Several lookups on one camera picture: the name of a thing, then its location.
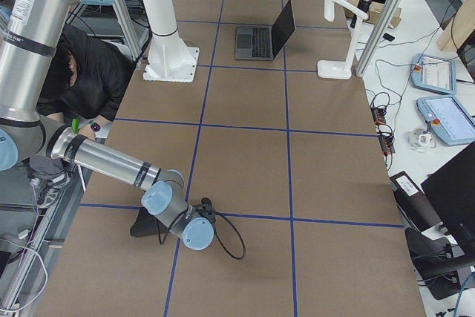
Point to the black monitor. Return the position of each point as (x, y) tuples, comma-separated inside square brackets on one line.
[(450, 191)]

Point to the cardboard box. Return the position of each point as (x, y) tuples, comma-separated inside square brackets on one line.
[(375, 10)]

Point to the aluminium frame post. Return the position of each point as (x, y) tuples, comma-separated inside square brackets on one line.
[(376, 35)]

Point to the lower blue teach pendant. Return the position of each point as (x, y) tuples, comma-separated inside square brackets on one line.
[(448, 119)]

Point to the blue teach pendant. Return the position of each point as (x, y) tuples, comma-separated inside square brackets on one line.
[(433, 74), (448, 119)]

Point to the black mouse pad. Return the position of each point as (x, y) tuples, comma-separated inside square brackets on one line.
[(146, 225)]

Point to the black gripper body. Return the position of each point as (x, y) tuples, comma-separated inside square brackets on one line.
[(142, 225)]

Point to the person in black hoodie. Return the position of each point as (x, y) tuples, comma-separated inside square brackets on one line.
[(87, 78)]

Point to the grey laptop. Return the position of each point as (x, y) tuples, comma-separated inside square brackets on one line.
[(265, 43)]

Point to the white desk lamp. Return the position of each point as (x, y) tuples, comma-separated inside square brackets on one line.
[(338, 64)]

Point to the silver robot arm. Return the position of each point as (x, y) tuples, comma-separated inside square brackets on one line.
[(28, 46)]

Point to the upper blue teach pendant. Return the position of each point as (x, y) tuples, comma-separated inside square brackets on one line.
[(433, 74)]

